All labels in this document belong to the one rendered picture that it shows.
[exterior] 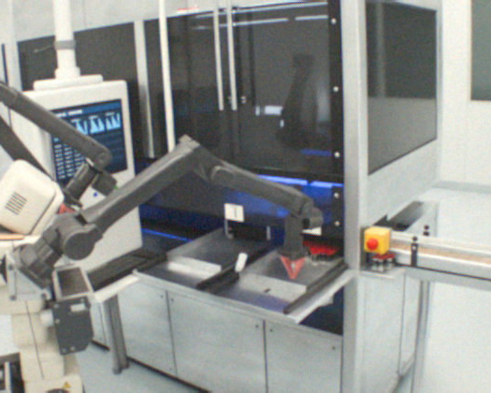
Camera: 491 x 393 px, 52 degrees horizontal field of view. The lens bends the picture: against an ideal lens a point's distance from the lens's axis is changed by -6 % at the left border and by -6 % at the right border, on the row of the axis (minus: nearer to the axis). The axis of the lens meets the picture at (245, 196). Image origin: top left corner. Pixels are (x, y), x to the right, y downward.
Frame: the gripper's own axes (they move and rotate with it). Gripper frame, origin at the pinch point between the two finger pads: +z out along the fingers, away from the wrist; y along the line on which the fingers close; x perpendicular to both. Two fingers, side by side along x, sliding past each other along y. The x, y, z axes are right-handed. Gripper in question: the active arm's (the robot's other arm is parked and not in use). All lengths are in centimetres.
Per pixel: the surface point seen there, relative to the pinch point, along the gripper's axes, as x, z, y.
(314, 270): 1.6, 2.9, 17.3
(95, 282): 73, 12, -22
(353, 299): -9.7, 13.9, 26.4
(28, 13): 172, -104, 10
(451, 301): -3, 70, 201
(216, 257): 39.9, 3.3, 10.0
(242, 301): 9.2, 6.7, -14.1
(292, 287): -0.8, 3.5, -1.2
